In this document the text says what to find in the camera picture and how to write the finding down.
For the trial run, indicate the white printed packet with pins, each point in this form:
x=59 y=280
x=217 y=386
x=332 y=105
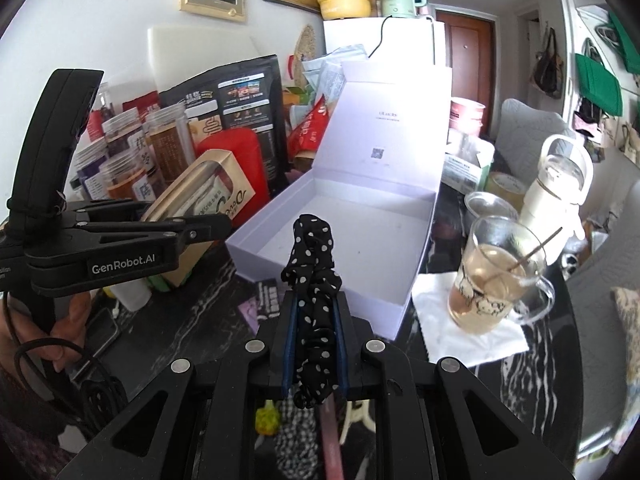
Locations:
x=325 y=70

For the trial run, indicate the thin stirring stick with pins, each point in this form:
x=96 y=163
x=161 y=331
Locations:
x=540 y=245

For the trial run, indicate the cream hair claw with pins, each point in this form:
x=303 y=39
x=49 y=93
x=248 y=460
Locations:
x=357 y=417

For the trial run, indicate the person's left hand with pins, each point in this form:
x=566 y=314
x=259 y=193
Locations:
x=72 y=320

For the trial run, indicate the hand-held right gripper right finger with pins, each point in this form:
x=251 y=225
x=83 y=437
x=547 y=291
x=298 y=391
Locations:
x=341 y=345

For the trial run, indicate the white glass teapot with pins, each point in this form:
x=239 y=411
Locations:
x=545 y=200

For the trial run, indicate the kraft window box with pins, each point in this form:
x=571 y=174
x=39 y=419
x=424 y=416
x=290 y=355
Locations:
x=200 y=180

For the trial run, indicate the black phone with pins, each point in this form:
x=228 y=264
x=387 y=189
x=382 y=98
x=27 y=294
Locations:
x=102 y=330

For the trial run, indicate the pink bar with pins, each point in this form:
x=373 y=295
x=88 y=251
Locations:
x=330 y=445

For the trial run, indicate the white green carton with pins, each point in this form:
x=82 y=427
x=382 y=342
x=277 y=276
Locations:
x=465 y=165

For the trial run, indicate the red snack packet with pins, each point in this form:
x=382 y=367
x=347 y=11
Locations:
x=310 y=130

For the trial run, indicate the red canister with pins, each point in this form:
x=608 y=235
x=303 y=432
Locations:
x=240 y=150

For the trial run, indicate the white fridge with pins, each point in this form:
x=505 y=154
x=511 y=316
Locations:
x=410 y=40

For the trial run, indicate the black polka dot scrunchie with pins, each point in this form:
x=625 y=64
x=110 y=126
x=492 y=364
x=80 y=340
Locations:
x=310 y=270

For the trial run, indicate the clear jar purple label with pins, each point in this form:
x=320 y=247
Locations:
x=90 y=170

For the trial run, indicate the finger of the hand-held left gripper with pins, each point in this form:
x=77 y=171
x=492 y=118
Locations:
x=115 y=205
x=200 y=230

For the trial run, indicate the brown door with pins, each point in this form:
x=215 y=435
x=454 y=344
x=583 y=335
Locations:
x=467 y=55

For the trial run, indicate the white hinged gift box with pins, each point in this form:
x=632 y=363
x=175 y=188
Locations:
x=350 y=240

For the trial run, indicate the white napkin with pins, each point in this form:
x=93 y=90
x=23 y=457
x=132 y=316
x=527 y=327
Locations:
x=450 y=345

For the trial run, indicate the clear jar dark contents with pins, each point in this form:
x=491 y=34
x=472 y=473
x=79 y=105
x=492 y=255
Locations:
x=125 y=132

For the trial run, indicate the black white checked scrunchie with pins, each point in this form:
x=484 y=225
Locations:
x=295 y=440

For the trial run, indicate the tall clear jar brown contents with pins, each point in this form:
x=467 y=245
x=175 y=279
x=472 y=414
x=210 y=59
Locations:
x=167 y=145

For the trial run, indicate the grey leaf-pattern cushion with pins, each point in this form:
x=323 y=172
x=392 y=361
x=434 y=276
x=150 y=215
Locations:
x=525 y=130

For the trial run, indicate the green tote bag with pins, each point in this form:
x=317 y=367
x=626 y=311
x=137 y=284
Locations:
x=597 y=85
x=627 y=40

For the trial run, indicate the black printed pouch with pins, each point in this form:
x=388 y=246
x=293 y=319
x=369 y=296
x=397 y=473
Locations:
x=250 y=90

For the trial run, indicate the dark hanging bag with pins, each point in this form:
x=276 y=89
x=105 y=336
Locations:
x=547 y=67

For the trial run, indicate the clear plastic cup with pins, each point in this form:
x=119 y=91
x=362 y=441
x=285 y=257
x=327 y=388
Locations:
x=487 y=205

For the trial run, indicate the woven straw fan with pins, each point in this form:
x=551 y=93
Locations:
x=307 y=50

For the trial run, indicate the purple printed box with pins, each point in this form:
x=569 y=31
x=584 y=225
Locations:
x=262 y=302

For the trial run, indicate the white board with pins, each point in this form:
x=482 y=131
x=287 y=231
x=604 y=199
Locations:
x=200 y=55

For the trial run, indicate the pink paper cup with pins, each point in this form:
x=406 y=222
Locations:
x=467 y=115

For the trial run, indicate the grey sofa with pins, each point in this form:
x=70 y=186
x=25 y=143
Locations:
x=600 y=290

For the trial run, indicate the clear jar orange-brown contents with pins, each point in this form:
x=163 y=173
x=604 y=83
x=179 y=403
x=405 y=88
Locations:
x=122 y=175

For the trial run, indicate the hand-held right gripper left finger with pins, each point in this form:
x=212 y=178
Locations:
x=289 y=345

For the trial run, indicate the floral pillow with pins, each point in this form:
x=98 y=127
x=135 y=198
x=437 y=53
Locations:
x=627 y=320

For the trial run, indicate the glass mug with tea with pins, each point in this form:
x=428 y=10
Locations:
x=480 y=300

